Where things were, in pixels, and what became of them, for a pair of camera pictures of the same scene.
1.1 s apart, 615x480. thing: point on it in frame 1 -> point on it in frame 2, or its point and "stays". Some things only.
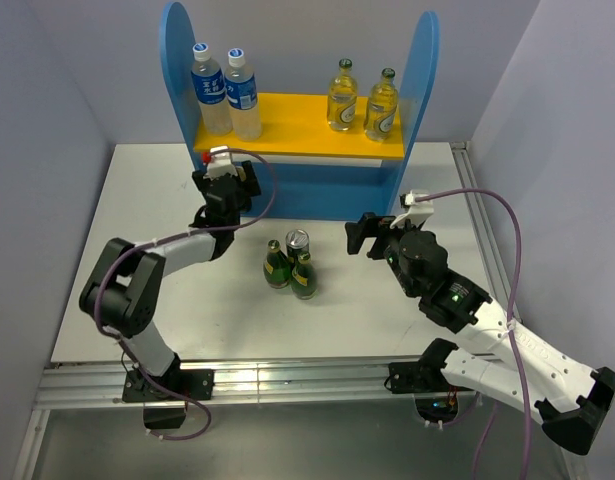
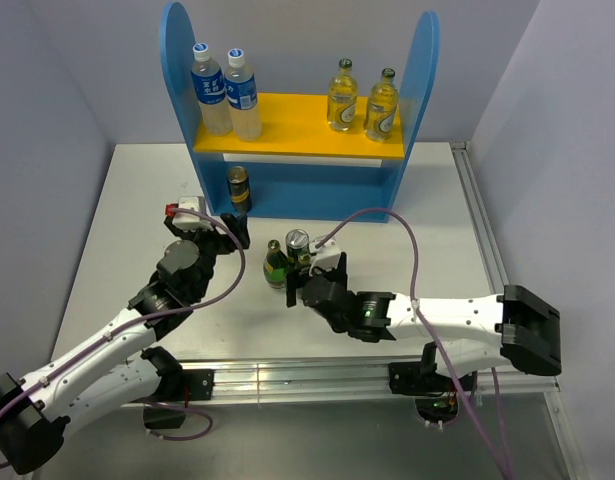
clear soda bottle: (382, 107) stays
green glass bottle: (276, 266) stays
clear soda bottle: (342, 100) stays
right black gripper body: (389, 236) -> (296, 278)
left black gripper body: (245, 191) -> (209, 242)
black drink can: (297, 241) stays
